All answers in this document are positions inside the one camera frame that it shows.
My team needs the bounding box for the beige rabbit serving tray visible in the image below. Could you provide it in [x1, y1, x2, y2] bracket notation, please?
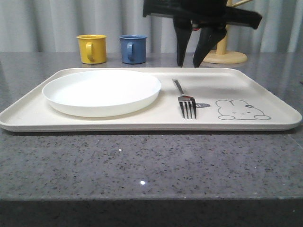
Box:
[0, 68, 302, 132]

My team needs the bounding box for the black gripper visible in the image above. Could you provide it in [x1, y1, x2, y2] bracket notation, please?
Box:
[143, 0, 262, 68]

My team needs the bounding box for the yellow enamel mug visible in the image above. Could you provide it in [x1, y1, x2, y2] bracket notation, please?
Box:
[76, 35, 107, 64]

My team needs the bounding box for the blue enamel mug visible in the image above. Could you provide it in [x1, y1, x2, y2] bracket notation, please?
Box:
[119, 35, 147, 64]

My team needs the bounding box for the wooden mug tree stand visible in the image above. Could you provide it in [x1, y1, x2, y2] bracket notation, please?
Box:
[200, 0, 247, 64]

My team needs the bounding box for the grey pleated curtain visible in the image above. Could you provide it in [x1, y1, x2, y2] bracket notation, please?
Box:
[0, 0, 303, 53]

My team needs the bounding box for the silver metal fork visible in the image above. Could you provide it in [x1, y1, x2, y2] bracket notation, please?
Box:
[172, 79, 196, 120]

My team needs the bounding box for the white round plate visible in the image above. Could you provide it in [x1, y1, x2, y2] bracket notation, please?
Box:
[42, 70, 161, 117]

